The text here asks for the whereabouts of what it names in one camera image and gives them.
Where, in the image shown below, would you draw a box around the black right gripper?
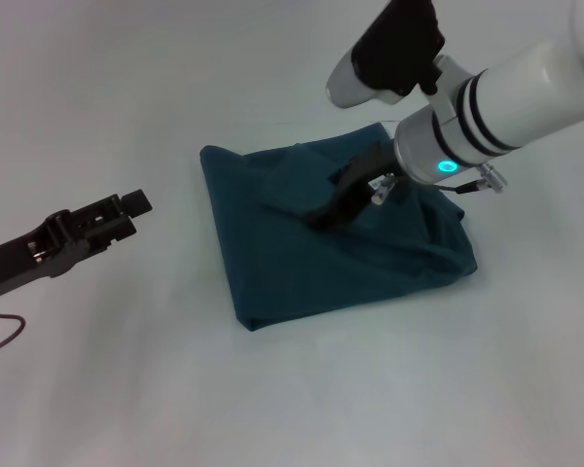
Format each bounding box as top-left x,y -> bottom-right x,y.
302,140 -> 399,231

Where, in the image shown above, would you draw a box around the teal blue shirt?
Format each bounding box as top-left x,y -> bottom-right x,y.
198,123 -> 479,334

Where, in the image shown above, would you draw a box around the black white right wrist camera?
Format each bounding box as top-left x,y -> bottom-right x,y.
324,0 -> 448,109

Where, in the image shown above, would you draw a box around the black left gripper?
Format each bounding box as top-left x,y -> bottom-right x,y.
0,187 -> 154,304

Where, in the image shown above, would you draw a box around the dark left arm cable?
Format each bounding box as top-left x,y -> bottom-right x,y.
0,302 -> 27,362

